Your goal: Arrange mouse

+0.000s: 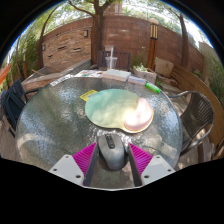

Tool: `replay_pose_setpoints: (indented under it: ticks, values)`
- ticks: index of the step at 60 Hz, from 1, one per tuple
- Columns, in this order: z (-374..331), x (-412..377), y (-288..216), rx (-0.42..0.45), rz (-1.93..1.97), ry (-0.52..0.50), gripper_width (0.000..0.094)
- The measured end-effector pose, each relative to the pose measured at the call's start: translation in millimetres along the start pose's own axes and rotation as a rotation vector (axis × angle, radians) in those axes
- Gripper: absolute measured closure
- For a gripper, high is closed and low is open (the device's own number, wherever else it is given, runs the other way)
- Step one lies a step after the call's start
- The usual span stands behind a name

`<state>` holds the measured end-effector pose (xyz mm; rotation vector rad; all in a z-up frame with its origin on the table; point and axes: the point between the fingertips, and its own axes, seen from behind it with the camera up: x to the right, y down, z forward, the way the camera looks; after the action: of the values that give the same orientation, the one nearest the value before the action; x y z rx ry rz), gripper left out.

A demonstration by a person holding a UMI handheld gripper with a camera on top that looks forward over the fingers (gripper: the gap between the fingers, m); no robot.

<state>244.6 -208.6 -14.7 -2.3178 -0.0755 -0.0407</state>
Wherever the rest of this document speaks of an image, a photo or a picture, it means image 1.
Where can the brown wicker chair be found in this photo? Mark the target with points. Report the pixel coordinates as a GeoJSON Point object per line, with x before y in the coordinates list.
{"type": "Point", "coordinates": [198, 116]}

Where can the grey wall utility box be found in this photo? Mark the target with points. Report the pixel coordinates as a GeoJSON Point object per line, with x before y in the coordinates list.
{"type": "Point", "coordinates": [107, 48]}

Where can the clear plastic cup with straw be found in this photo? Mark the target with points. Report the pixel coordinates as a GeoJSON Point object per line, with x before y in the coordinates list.
{"type": "Point", "coordinates": [111, 62]}

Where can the pale blue booklet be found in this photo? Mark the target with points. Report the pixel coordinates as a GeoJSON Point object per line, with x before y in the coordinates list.
{"type": "Point", "coordinates": [137, 80]}

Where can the beige stone block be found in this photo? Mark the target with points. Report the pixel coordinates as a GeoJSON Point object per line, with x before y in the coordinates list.
{"type": "Point", "coordinates": [164, 67]}

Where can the leaning tree trunk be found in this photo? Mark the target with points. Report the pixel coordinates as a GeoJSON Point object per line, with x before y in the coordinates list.
{"type": "Point", "coordinates": [40, 53]}

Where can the white square planter with plant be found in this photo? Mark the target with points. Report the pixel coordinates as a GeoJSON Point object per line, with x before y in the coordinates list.
{"type": "Point", "coordinates": [146, 76]}

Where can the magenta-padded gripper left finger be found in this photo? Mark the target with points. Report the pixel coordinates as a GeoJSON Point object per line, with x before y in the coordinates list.
{"type": "Point", "coordinates": [66, 168]}

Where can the black slatted armchair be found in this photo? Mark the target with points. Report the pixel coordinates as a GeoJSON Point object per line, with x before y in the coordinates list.
{"type": "Point", "coordinates": [13, 103]}

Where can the black and white paper strip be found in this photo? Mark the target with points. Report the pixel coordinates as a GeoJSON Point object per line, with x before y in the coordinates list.
{"type": "Point", "coordinates": [61, 80]}

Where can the grey computer mouse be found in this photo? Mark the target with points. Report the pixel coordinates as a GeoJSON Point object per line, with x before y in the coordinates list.
{"type": "Point", "coordinates": [113, 153]}

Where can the orange parasol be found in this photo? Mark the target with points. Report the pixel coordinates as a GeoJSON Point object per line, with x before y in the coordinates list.
{"type": "Point", "coordinates": [4, 73]}

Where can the dark wooden slatted chair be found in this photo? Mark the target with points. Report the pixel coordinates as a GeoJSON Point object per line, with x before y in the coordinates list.
{"type": "Point", "coordinates": [124, 60]}

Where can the curved wooden bench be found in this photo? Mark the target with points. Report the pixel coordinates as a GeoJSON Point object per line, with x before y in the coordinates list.
{"type": "Point", "coordinates": [200, 86]}

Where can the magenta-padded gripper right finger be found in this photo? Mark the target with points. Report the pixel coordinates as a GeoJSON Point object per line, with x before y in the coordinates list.
{"type": "Point", "coordinates": [156, 168]}

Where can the black wall lamp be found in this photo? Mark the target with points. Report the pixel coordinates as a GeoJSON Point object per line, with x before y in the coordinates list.
{"type": "Point", "coordinates": [85, 33]}
{"type": "Point", "coordinates": [43, 47]}

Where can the slim tree trunk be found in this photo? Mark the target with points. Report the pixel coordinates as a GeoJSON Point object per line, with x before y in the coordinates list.
{"type": "Point", "coordinates": [185, 46]}

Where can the wooden garden lamp post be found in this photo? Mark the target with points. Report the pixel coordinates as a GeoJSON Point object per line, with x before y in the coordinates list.
{"type": "Point", "coordinates": [152, 50]}

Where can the forked tree trunk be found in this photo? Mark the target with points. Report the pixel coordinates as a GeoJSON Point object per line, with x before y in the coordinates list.
{"type": "Point", "coordinates": [96, 40]}

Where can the open white book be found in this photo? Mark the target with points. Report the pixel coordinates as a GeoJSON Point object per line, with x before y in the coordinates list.
{"type": "Point", "coordinates": [116, 75]}

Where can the green mouse pad, wrist rest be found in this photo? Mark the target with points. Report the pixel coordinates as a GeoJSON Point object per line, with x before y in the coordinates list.
{"type": "Point", "coordinates": [111, 108]}

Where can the stone water basin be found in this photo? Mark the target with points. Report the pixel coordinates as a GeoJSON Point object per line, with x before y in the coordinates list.
{"type": "Point", "coordinates": [43, 78]}

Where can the yellow sticky note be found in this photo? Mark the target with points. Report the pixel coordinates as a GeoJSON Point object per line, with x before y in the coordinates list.
{"type": "Point", "coordinates": [87, 95]}

